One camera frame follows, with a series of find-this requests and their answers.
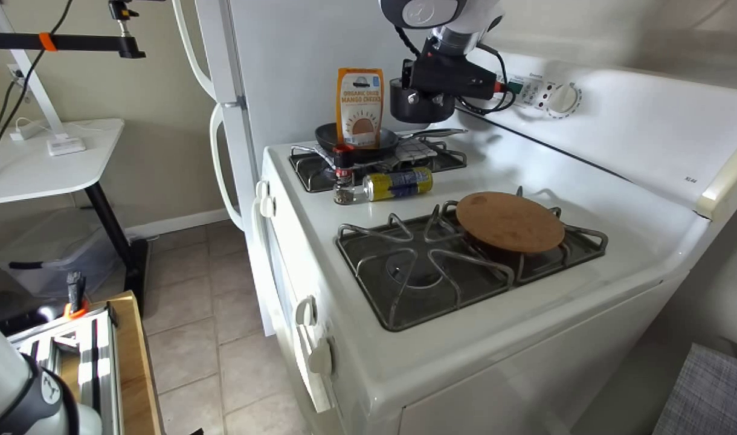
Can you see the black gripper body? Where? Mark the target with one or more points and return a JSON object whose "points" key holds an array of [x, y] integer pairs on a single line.
{"points": [[452, 72]]}

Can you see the black cooking pot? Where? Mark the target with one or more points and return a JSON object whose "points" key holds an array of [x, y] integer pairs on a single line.
{"points": [[419, 106]]}

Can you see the yellow blue bottle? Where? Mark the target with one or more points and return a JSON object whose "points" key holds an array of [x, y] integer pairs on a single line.
{"points": [[393, 185]]}

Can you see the orange food box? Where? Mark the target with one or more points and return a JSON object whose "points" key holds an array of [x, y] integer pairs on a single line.
{"points": [[360, 109]]}

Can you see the black frying pan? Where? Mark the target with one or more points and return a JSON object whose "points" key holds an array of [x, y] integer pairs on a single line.
{"points": [[379, 146]]}

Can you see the white stove timer knob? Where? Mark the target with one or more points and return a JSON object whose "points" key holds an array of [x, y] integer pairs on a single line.
{"points": [[563, 96]]}

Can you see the white refrigerator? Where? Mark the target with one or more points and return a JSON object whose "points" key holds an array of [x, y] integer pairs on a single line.
{"points": [[262, 88]]}

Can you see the round cork trivet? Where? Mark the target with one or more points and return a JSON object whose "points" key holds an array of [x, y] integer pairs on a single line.
{"points": [[511, 223]]}

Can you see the large black stove grate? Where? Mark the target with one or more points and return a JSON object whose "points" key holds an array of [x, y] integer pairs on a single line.
{"points": [[430, 273]]}

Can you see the white gas stove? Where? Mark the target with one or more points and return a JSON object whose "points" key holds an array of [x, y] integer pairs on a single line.
{"points": [[544, 339]]}

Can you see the small black clamp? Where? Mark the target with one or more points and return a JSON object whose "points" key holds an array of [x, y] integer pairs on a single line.
{"points": [[124, 8]]}

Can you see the black bar with orange tape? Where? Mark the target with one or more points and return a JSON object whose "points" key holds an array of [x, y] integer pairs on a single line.
{"points": [[77, 45]]}

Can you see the white tripod stand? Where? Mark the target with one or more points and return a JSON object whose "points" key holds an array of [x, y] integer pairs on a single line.
{"points": [[48, 121]]}

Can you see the white table with black leg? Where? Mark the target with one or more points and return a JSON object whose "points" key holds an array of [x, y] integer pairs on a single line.
{"points": [[38, 164]]}

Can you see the wooden tray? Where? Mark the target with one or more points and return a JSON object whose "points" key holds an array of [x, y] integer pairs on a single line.
{"points": [[139, 364]]}

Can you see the translucent plastic storage bin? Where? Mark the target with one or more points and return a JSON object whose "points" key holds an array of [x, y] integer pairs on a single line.
{"points": [[53, 255]]}

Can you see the grey checked cloth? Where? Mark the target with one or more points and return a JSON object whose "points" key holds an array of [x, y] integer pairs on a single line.
{"points": [[708, 395]]}

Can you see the grey rounded machine housing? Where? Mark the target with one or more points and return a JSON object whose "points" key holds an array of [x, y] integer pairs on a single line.
{"points": [[0, 378]]}

